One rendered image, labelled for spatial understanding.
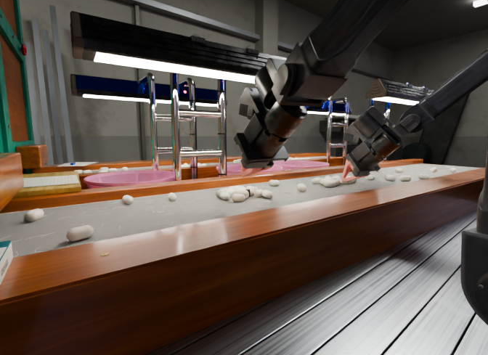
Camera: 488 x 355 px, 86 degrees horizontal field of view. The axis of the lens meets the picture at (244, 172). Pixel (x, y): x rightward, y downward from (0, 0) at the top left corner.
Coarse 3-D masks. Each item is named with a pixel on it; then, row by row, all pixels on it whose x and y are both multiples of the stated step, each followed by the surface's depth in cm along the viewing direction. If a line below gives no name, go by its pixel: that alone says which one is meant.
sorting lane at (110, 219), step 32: (192, 192) 71; (288, 192) 71; (320, 192) 71; (352, 192) 71; (0, 224) 45; (32, 224) 45; (64, 224) 45; (96, 224) 45; (128, 224) 45; (160, 224) 45
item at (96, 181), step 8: (88, 176) 80; (96, 176) 84; (104, 176) 87; (112, 176) 89; (120, 176) 91; (128, 176) 93; (136, 176) 94; (144, 176) 94; (152, 176) 94; (168, 176) 91; (88, 184) 73; (96, 184) 70; (104, 184) 69; (112, 184) 69; (120, 184) 69; (128, 184) 69
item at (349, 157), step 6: (372, 150) 71; (348, 156) 75; (366, 156) 73; (372, 156) 72; (378, 156) 71; (354, 162) 74; (360, 162) 74; (366, 162) 73; (372, 162) 72; (378, 162) 72; (354, 168) 73; (360, 168) 73; (366, 168) 74; (372, 168) 76; (378, 168) 77
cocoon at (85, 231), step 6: (72, 228) 38; (78, 228) 38; (84, 228) 38; (90, 228) 39; (66, 234) 37; (72, 234) 37; (78, 234) 38; (84, 234) 38; (90, 234) 39; (72, 240) 37
